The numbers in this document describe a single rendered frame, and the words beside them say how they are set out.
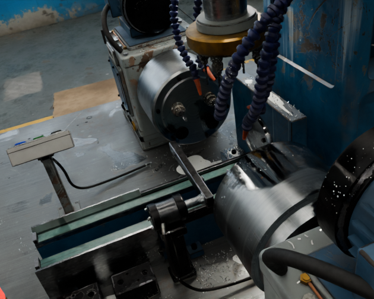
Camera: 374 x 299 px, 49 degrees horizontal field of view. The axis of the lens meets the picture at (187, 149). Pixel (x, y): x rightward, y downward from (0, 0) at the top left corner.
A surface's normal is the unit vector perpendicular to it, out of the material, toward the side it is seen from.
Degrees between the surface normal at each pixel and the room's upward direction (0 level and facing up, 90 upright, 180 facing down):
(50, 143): 61
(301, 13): 90
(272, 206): 32
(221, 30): 90
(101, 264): 90
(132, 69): 90
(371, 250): 0
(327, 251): 0
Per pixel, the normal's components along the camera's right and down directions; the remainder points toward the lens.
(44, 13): 0.30, 0.51
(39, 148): 0.24, 0.04
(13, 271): -0.15, -0.80
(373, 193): -0.80, -0.28
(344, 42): -0.92, 0.33
